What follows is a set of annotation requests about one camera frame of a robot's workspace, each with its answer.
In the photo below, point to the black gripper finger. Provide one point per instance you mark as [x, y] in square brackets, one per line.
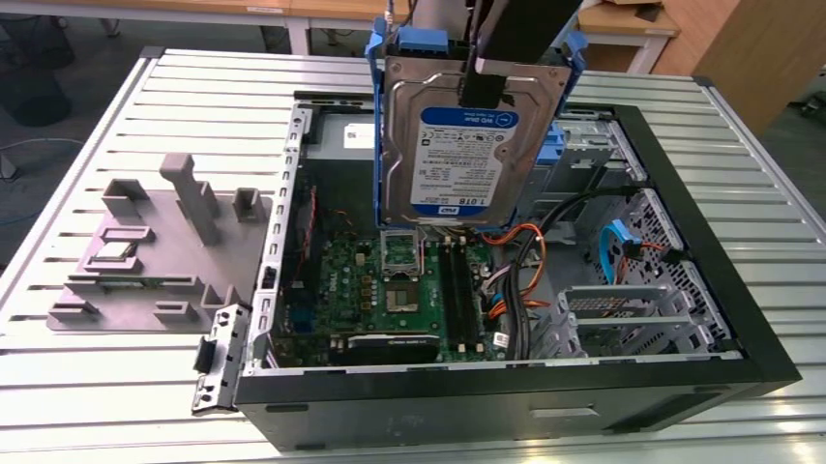
[484, 89]

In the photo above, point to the hard disk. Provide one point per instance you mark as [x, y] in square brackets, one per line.
[465, 169]

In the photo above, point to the grey metal disk bay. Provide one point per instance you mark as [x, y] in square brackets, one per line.
[645, 292]

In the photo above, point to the blue drive latch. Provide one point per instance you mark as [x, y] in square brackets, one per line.
[557, 150]

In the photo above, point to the grey optical drive cage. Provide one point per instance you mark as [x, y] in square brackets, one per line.
[595, 154]

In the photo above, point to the grey power supply unit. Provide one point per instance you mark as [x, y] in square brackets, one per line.
[336, 193]

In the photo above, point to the brown wooden cabinet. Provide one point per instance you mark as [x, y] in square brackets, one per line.
[761, 58]

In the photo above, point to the black RAM slot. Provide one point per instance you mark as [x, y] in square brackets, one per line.
[472, 295]
[452, 295]

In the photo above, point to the CPU socket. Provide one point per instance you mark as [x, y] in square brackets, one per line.
[404, 298]

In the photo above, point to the green motherboard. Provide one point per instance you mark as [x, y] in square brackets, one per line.
[349, 285]

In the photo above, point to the black chair base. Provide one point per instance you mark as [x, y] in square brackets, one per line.
[811, 104]

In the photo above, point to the black graphics card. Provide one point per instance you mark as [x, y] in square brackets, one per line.
[388, 348]

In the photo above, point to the grey parts rack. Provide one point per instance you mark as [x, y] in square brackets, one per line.
[169, 270]

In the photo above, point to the green RAM stick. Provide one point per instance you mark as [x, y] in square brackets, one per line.
[150, 281]

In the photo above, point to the silver CPU chip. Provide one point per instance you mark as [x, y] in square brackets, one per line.
[117, 252]

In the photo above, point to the black open PC case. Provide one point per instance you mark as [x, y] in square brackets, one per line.
[452, 411]

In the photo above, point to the grey expansion slot latch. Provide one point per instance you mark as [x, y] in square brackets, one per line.
[224, 348]

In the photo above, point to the black mesh waste bin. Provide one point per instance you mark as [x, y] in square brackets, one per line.
[39, 87]

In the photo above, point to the wooden desk white frame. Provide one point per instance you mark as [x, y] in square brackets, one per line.
[194, 6]
[620, 24]

